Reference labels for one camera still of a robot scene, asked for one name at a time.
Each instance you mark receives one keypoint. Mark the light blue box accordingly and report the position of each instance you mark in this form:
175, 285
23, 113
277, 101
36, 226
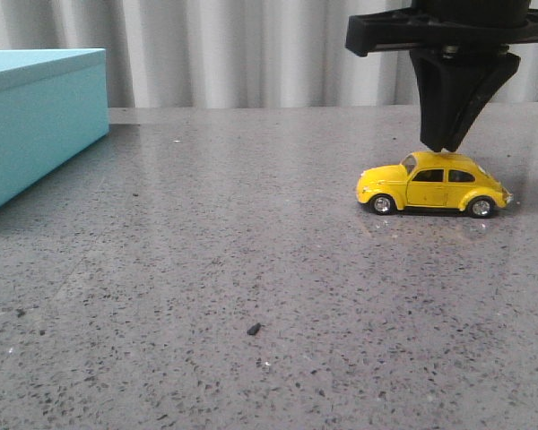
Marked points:
53, 104

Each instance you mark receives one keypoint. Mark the yellow toy beetle car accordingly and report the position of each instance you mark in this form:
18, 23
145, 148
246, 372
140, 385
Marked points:
432, 180

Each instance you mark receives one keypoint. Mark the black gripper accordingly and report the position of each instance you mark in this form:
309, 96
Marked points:
448, 23

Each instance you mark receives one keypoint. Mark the grey pleated curtain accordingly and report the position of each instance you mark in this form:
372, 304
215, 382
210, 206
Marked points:
219, 54

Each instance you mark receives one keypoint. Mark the small black debris piece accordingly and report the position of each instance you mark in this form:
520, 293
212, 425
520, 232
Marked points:
253, 330

